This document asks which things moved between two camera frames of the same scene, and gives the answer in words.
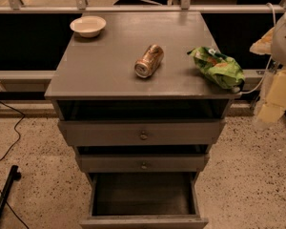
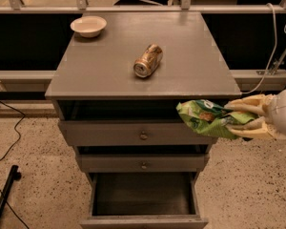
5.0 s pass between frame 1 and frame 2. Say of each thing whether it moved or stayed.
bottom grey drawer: stayed
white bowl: stayed
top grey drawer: stayed
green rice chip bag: moved
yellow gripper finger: moved
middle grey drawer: stayed
